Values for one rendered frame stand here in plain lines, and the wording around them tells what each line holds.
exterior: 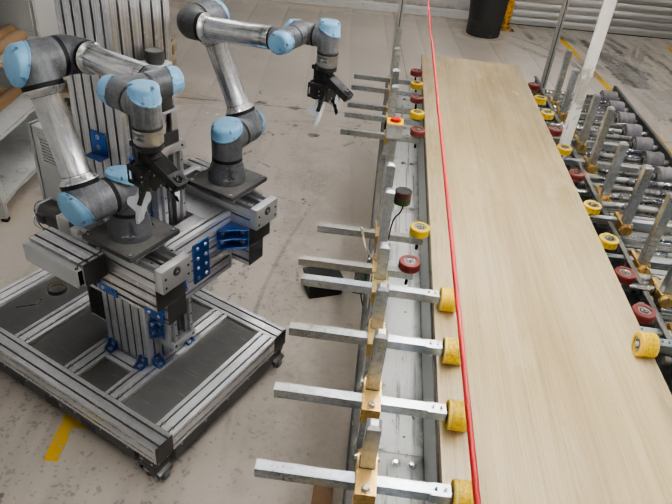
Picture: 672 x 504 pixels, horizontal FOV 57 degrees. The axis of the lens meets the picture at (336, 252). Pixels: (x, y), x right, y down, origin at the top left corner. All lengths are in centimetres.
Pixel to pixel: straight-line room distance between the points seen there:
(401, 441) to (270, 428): 93
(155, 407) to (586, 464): 165
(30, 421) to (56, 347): 32
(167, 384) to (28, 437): 61
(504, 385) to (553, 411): 15
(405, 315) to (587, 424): 90
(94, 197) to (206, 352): 114
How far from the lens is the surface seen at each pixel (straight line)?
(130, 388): 277
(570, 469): 180
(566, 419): 191
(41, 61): 195
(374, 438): 147
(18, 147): 499
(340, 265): 233
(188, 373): 280
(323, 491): 258
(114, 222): 211
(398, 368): 229
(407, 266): 229
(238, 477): 271
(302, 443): 281
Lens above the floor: 221
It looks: 35 degrees down
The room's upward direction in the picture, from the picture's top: 6 degrees clockwise
